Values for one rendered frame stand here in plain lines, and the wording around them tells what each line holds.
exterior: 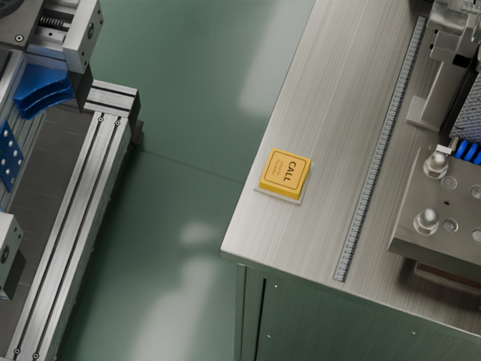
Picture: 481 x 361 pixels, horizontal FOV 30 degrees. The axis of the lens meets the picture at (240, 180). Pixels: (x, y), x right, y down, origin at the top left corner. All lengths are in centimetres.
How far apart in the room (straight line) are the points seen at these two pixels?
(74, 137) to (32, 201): 20
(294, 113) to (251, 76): 110
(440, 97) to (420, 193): 20
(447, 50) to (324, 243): 36
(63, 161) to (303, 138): 93
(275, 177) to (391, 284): 25
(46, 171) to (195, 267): 46
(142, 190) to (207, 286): 33
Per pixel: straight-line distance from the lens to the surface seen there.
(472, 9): 127
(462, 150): 142
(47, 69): 191
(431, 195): 139
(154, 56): 271
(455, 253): 136
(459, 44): 138
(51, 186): 231
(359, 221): 150
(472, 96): 134
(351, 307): 152
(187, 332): 236
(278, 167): 150
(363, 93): 161
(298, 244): 147
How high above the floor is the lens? 227
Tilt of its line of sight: 65 degrees down
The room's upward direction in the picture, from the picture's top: 2 degrees clockwise
